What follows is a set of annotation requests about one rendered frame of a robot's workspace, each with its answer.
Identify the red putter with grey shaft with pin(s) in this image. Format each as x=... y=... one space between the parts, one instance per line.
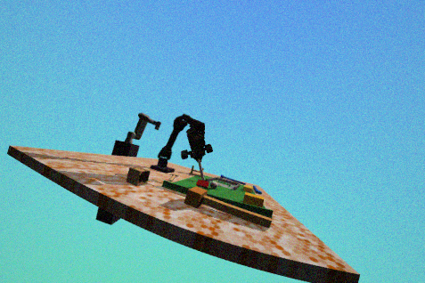
x=201 y=183

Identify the brown cube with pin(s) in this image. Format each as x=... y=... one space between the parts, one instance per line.
x=138 y=176

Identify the green mat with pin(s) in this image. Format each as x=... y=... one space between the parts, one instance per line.
x=220 y=191

